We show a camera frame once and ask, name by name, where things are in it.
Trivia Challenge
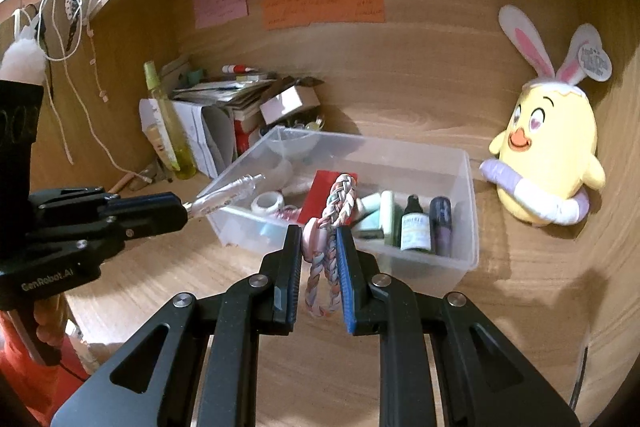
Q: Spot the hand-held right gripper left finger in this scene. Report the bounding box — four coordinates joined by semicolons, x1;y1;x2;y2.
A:
50;224;305;427

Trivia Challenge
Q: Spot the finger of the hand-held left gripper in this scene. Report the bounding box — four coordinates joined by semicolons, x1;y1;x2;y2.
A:
37;217;188;268
30;187;188;220

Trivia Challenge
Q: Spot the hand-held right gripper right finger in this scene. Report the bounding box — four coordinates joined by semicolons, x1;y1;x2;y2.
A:
334;225;581;427

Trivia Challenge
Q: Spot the mint green bottle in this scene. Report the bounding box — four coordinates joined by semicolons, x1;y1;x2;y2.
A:
352;192;383;240

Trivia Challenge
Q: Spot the light green tube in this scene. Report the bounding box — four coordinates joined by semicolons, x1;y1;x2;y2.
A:
378;190;401;248

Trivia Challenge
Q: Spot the braided rope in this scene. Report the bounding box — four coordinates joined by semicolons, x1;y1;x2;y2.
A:
302;173;358;320

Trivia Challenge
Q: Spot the white pen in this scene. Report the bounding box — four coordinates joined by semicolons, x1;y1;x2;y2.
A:
182;173;266;219

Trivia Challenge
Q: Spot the red packet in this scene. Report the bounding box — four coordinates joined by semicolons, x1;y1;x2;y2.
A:
299;169;358;225

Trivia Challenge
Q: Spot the dark bottle with white label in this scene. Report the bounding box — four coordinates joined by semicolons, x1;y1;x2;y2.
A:
400;194;433;253

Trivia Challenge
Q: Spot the clear plastic storage bin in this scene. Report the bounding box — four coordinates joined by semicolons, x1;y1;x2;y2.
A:
205;125;480;299

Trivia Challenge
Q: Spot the purple tube with black cap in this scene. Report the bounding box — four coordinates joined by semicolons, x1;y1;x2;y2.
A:
429;196;453;258

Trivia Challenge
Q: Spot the person's left hand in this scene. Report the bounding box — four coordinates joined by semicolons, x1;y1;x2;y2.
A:
32;294;68;348

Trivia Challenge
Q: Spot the yellow cream tube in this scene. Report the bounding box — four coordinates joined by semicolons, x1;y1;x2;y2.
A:
150;127;176;170

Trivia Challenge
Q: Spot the yellow spray bottle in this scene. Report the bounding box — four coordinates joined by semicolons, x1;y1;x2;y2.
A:
143;61;198;180

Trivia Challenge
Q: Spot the person's red clothing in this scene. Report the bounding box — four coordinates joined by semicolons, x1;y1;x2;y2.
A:
0;307;96;413

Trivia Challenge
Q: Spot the stack of books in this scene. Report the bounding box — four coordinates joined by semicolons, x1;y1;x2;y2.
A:
172;74;281;155

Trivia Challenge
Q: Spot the white bowl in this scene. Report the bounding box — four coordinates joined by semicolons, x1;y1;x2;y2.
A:
265;127;321;162

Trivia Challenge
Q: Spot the small open cardboard box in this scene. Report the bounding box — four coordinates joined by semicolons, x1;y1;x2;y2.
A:
259;79;321;124

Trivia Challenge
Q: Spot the white fluffy pompom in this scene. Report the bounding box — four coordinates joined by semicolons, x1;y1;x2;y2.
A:
0;39;46;85

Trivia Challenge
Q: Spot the pink sticky note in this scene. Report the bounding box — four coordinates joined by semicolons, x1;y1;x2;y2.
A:
193;0;249;30

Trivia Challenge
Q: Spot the yellow chick plush toy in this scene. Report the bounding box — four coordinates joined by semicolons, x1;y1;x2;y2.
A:
480;5;613;228

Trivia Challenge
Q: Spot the thin black stick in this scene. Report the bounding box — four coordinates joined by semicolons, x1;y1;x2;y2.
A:
570;337;593;410

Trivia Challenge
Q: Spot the orange sticky note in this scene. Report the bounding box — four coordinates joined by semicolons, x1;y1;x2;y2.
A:
261;0;386;31

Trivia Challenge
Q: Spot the wooden handle tool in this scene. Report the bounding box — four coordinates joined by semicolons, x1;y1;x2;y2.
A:
107;174;136;195

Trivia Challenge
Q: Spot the white cable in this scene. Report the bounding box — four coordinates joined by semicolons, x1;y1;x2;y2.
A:
62;57;151;182
70;0;110;104
42;57;76;165

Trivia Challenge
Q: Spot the dotted fabric strap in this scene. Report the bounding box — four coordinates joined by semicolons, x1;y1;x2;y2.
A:
52;0;83;58

